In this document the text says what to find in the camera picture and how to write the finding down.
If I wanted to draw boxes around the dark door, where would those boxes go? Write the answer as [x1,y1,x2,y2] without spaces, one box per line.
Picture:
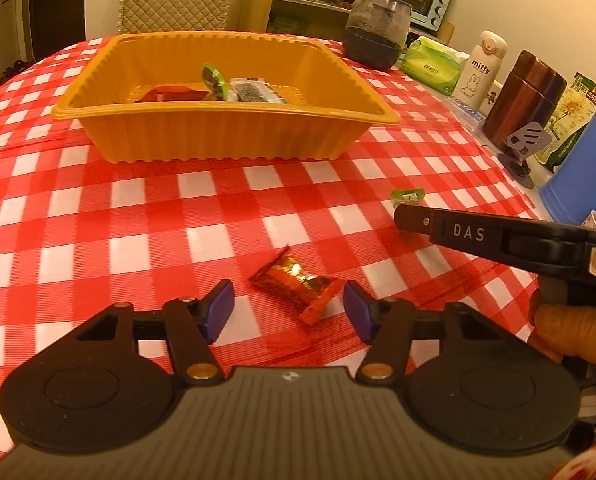
[28,0,86,58]

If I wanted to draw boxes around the red gold candy wrapper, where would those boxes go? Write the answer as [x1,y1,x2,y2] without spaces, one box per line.
[248,245,345,327]

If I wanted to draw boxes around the green yellow printed box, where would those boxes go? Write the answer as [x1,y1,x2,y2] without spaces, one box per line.
[535,72,596,168]

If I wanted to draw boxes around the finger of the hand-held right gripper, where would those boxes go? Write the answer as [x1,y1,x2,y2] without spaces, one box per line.
[394,203,436,241]

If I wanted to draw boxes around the white grey snack packet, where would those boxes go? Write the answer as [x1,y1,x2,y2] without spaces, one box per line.
[228,77,289,106]

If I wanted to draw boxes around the white thermos bottle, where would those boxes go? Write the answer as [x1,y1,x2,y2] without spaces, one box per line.
[452,30,509,111]

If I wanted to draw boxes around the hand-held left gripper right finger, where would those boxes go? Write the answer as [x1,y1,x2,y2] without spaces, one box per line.
[343,281,483,388]

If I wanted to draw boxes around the blue white strip packet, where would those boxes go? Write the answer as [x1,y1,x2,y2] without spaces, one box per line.
[448,95,486,128]

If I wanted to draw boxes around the red white checkered tablecloth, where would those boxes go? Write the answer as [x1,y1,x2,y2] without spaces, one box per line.
[0,35,543,461]

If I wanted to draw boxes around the grey metal phone stand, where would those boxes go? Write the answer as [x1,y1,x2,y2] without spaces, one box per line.
[496,121,551,190]

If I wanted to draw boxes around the person's right hand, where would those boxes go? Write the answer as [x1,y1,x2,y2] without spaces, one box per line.
[528,290,596,366]

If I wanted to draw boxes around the red boxy snack packet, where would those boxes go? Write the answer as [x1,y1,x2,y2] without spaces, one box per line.
[137,84,211,104]

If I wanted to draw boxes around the blue plastic jug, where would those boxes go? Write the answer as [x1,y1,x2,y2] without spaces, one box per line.
[538,67,596,228]

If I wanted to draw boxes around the dark glass jar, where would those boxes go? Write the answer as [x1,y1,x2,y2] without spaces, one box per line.
[342,0,415,71]

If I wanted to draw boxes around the orange plastic basket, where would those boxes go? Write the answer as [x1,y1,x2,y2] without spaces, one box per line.
[52,31,403,163]

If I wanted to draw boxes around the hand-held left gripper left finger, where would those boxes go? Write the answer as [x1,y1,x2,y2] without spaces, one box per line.
[78,279,236,386]

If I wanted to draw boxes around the brown metal canister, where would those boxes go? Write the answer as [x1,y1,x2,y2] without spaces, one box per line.
[482,50,568,153]

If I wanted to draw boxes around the side shelf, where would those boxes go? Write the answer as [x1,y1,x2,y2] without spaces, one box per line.
[270,0,359,31]

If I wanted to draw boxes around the green tissue pack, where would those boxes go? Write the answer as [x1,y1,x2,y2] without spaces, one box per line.
[400,36,468,97]

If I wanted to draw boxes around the small yellow-green candy packet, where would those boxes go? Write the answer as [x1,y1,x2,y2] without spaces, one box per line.
[389,187,426,209]

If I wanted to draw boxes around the green snack packet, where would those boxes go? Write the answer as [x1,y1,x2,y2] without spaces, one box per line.
[200,62,229,98]

